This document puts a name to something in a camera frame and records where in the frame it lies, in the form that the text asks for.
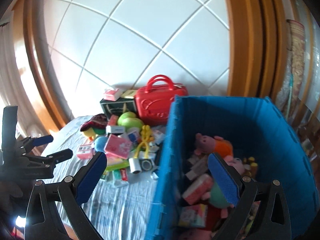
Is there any pink green wipes pack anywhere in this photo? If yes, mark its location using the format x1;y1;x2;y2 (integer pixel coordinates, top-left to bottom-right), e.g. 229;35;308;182
106;154;130;172

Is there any tylenol cold box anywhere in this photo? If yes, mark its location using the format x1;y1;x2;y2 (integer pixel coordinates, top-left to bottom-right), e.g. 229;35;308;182
112;168;129;188

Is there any orange dress pig plush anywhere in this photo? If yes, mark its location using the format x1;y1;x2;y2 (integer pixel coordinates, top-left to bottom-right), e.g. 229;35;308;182
194;133;233;158

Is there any pink flower tissue pack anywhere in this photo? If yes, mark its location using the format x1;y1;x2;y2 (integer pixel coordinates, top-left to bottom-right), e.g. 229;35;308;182
182;173;213;205

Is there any person left hand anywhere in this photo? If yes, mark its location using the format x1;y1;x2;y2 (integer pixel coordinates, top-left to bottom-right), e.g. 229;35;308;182
1;180;35;220

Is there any pink barcode tissue pack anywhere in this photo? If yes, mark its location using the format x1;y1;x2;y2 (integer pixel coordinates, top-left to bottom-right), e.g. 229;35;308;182
76;139;95;160

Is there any green dress pig plush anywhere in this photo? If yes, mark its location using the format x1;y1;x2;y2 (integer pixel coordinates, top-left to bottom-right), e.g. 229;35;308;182
208;153;245;209

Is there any yellow green plush toy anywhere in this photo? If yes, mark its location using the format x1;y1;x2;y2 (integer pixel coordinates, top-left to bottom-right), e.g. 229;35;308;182
83;127;106;141

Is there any dark red knit hat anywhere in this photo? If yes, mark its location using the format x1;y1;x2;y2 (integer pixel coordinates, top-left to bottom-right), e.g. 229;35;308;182
80;113;108;132

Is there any beige curtain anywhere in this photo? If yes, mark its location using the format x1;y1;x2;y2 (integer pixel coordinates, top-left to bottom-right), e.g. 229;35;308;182
1;23;47;137

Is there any black gift box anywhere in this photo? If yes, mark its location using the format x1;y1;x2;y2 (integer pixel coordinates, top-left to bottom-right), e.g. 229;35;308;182
100;98;138;120

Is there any blue plastic storage crate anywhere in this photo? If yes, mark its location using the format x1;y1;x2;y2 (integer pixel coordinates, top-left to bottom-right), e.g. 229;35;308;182
145;96;319;239

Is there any blue label floss pack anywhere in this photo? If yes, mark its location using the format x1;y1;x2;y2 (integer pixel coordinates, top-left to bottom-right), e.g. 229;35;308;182
127;131;140;144

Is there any white lint roller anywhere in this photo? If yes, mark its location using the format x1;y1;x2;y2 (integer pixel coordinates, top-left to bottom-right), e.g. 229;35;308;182
129;158;142;174

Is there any small pink tissue pack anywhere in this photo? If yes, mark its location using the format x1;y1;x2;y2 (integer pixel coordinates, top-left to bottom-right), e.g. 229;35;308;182
103;88;123;101

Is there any black tape roll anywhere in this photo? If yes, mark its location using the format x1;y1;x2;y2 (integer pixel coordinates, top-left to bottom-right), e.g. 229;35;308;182
140;159;153;171

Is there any yellow plastic clamp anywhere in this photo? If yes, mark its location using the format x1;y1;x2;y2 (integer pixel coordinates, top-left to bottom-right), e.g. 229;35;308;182
134;125;154;159

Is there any yellow flat box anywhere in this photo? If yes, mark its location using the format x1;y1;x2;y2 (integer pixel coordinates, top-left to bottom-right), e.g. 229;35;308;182
120;89;137;99

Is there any red bear mini suitcase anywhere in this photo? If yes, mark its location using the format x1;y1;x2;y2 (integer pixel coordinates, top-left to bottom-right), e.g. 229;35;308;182
135;75;188;126

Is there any rolled patterned carpet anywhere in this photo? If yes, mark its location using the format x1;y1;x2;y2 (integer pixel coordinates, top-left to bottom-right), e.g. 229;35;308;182
276;20;305;120

